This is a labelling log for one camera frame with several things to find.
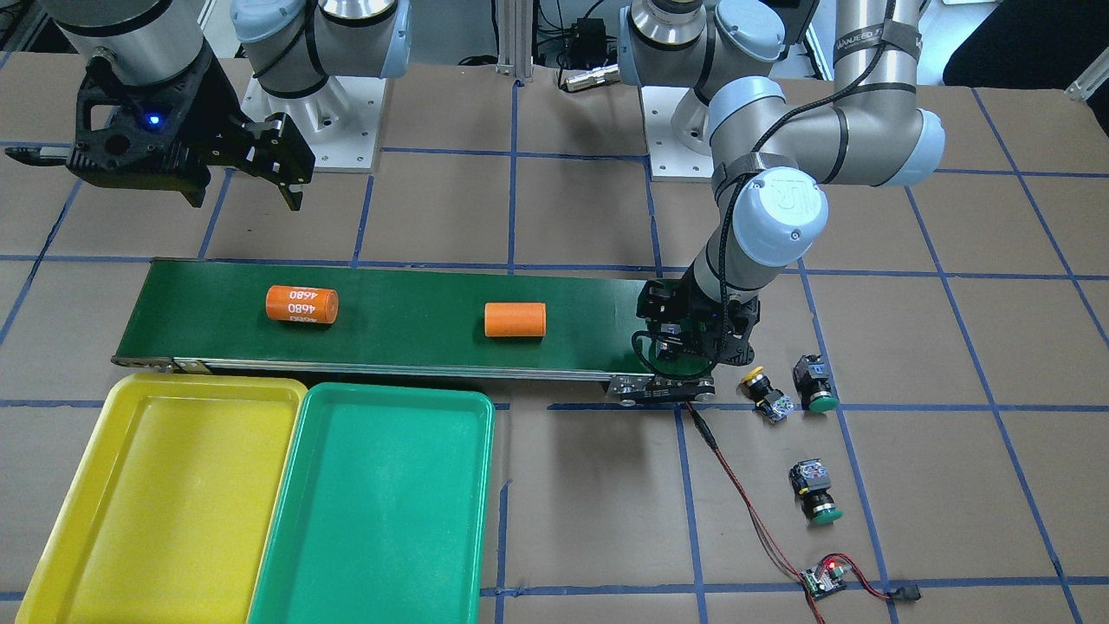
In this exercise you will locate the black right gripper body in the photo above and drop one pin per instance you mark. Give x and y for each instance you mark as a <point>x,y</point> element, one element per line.
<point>210,121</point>

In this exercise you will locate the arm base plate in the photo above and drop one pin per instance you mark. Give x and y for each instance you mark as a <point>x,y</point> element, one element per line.
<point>340,123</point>
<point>675,121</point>

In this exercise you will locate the orange cylinder marked 4680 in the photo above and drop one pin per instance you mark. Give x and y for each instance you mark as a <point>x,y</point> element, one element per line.
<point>301,304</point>

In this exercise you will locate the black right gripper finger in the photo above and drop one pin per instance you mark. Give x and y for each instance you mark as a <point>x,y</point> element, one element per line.
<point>40,155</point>
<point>273,150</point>

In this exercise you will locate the green conveyor belt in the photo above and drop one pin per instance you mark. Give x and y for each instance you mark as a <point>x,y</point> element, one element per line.
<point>200,316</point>

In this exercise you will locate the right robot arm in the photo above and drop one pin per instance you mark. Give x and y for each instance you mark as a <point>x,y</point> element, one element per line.
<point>293,46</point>

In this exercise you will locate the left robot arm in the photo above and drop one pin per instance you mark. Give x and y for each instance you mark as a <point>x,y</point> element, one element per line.
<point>771,160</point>

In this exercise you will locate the small motor controller board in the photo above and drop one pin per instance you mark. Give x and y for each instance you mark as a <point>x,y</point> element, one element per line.
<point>825,579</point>

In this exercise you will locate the green push button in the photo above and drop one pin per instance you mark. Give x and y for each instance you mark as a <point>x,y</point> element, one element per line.
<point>812,380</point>
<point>810,482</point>

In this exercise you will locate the yellow plastic tray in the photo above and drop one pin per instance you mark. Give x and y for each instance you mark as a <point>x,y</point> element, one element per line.
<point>167,517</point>

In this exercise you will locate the plain orange cylinder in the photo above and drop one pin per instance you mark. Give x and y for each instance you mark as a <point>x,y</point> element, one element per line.
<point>515,319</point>

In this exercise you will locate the green plastic tray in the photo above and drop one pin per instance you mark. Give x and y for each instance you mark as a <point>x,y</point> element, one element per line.
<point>382,508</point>

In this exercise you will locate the aluminium frame post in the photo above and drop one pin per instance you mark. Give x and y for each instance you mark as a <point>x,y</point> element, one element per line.
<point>515,38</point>

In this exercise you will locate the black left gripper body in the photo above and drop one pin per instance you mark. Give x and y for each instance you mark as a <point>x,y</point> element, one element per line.
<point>665,332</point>

